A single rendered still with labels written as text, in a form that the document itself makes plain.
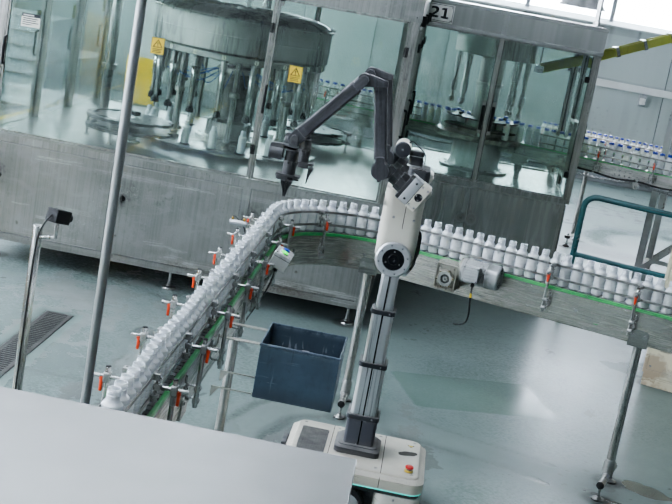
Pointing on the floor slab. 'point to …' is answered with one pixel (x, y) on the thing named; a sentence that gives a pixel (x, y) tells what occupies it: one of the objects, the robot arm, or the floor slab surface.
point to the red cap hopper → (655, 220)
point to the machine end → (150, 460)
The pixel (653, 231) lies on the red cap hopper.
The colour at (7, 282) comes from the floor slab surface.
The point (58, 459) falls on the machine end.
